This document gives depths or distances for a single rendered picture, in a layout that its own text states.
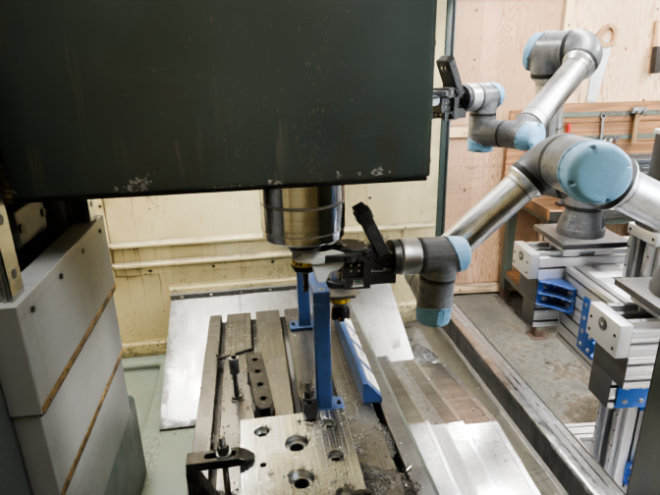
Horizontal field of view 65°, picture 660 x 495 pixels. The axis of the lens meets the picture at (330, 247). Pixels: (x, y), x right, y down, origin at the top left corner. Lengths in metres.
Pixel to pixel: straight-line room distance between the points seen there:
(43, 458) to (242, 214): 1.27
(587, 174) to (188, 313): 1.51
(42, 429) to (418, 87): 0.78
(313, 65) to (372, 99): 0.10
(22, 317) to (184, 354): 1.19
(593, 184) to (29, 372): 1.00
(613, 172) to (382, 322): 1.18
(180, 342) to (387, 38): 1.46
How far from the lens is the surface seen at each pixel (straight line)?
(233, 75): 0.82
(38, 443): 0.96
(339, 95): 0.83
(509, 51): 3.90
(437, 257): 1.06
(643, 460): 1.28
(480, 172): 3.93
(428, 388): 1.75
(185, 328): 2.05
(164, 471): 1.70
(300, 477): 1.08
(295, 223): 0.91
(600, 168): 1.10
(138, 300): 2.18
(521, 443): 1.70
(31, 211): 1.05
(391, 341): 2.00
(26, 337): 0.86
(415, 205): 2.12
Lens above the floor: 1.72
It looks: 20 degrees down
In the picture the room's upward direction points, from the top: 1 degrees counter-clockwise
